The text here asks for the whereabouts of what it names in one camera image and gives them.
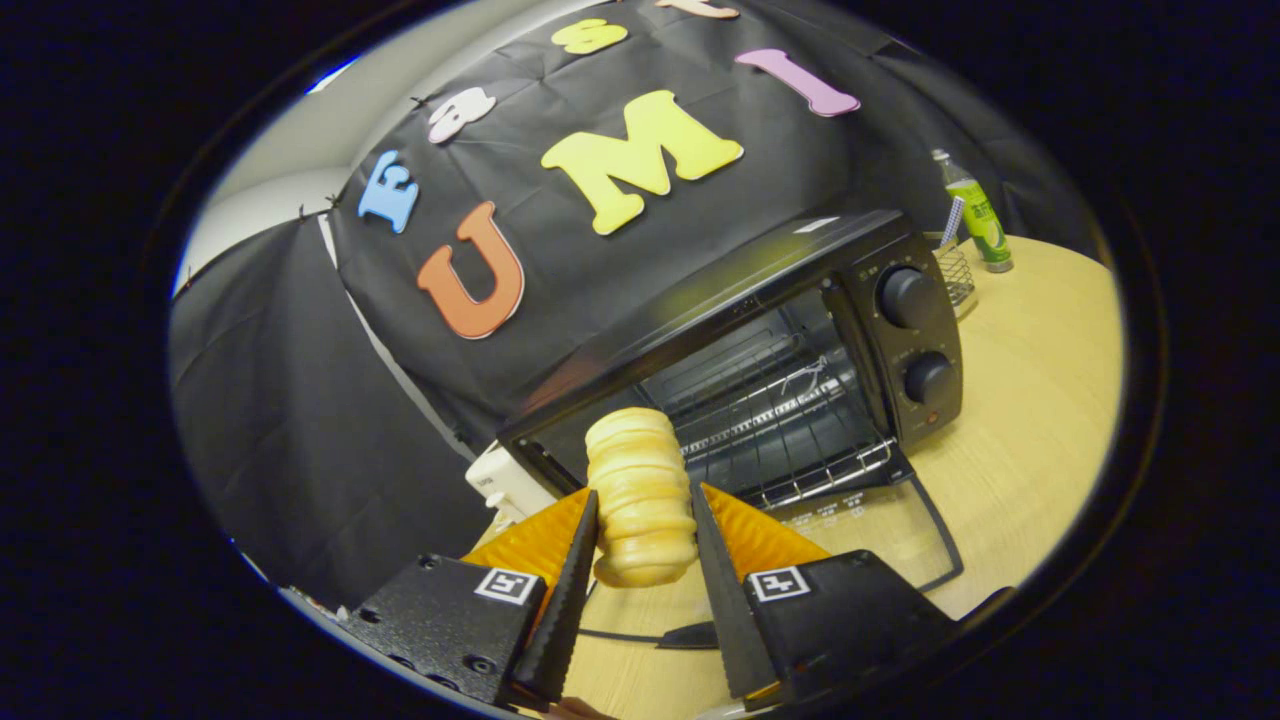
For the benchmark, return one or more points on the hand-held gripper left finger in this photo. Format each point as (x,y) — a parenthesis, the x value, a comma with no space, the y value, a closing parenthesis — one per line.
(565,610)

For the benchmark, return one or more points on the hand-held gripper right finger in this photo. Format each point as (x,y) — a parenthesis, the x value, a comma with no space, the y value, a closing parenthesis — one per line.
(722,600)

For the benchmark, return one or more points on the ridged bread roll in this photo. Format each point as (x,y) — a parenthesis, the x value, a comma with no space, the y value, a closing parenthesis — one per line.
(640,490)

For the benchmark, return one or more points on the black toaster oven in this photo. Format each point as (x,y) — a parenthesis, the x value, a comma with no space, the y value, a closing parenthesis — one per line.
(900,340)

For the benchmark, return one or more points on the white pop-up toaster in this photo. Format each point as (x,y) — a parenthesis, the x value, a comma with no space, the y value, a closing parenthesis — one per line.
(505,485)

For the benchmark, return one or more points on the striped straw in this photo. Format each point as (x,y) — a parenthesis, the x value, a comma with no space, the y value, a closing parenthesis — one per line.
(953,222)

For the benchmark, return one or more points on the green drink bottle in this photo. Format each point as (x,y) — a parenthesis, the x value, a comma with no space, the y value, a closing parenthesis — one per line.
(985,225)

